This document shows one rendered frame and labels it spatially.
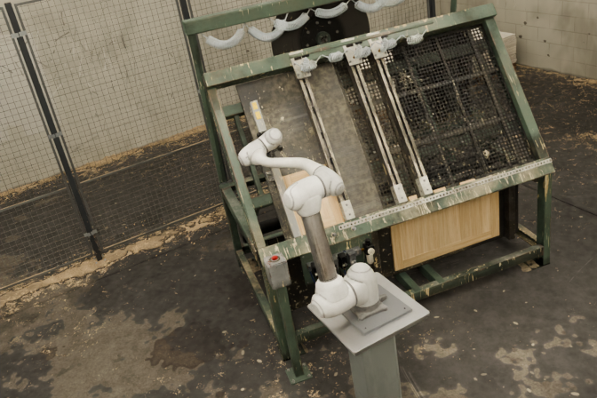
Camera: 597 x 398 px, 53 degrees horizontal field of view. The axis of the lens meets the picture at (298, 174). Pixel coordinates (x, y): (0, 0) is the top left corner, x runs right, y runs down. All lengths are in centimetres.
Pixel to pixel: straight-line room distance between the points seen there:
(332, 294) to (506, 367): 146
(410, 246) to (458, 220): 42
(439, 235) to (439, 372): 104
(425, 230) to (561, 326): 110
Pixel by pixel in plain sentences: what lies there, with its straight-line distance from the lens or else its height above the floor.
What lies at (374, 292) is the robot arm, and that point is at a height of 89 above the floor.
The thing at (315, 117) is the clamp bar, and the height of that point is 150.
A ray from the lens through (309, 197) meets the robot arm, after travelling 302.
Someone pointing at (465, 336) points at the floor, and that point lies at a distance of 441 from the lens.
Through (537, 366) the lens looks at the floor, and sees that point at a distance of 424.
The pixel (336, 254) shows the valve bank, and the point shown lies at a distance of 397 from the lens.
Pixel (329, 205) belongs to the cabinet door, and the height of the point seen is 100.
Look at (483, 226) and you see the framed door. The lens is 483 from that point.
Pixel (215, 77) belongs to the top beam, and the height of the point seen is 188.
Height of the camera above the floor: 293
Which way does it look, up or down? 25 degrees down
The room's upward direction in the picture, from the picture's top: 10 degrees counter-clockwise
